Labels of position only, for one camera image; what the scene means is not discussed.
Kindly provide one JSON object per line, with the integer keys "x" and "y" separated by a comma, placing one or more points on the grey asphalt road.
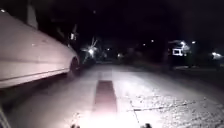
{"x": 160, "y": 96}

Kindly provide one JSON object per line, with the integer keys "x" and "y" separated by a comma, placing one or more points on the robot's own part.
{"x": 75, "y": 126}
{"x": 146, "y": 126}

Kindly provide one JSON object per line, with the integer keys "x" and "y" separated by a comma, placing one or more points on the dark vehicle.
{"x": 178, "y": 53}

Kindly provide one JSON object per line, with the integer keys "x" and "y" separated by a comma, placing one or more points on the white car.
{"x": 26, "y": 53}

